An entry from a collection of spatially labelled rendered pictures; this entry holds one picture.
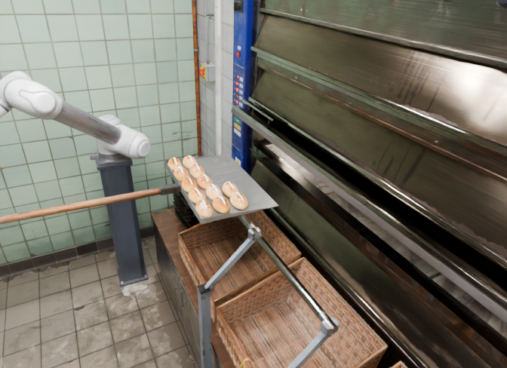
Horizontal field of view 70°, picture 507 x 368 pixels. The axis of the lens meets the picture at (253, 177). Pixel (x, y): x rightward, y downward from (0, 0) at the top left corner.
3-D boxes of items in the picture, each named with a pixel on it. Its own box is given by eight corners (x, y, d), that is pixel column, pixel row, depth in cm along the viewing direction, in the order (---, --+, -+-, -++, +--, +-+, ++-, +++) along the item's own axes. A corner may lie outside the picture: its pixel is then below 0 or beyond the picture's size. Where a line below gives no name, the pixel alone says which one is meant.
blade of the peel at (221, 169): (201, 224, 144) (201, 218, 142) (164, 164, 186) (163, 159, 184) (278, 206, 159) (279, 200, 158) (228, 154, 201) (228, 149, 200)
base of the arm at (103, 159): (90, 154, 230) (87, 146, 228) (126, 149, 239) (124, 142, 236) (91, 167, 216) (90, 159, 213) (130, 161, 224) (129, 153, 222)
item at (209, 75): (210, 77, 249) (210, 62, 244) (216, 81, 241) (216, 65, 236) (200, 78, 246) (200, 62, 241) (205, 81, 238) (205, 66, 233)
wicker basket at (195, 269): (250, 231, 236) (252, 196, 223) (298, 292, 194) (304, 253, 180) (177, 253, 216) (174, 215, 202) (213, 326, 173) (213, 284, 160)
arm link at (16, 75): (-22, 91, 159) (-6, 97, 152) (7, 62, 164) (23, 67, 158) (4, 111, 169) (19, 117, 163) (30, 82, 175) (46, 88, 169)
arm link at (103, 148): (114, 142, 235) (109, 109, 224) (133, 149, 227) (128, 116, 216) (92, 150, 223) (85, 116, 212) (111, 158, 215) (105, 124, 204)
